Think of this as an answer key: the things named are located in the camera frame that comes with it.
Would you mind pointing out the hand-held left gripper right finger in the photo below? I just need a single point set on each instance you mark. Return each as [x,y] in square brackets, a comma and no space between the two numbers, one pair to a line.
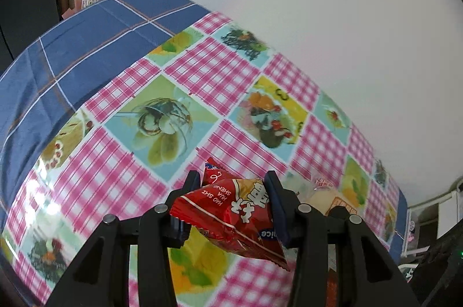
[276,205]

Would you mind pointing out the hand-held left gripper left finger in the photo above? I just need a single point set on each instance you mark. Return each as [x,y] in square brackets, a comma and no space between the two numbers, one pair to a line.
[191,184]

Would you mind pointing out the shiny red snack packet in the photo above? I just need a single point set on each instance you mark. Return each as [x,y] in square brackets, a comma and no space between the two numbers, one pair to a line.
[231,213]

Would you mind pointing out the pale yellow pudding cup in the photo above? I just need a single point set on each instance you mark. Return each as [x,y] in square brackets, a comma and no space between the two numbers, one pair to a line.
[323,200]

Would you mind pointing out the pink white paper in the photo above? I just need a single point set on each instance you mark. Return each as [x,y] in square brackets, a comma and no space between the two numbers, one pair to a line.
[90,1]

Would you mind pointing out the dark cabinet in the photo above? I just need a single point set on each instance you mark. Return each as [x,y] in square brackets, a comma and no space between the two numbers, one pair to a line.
[25,3]

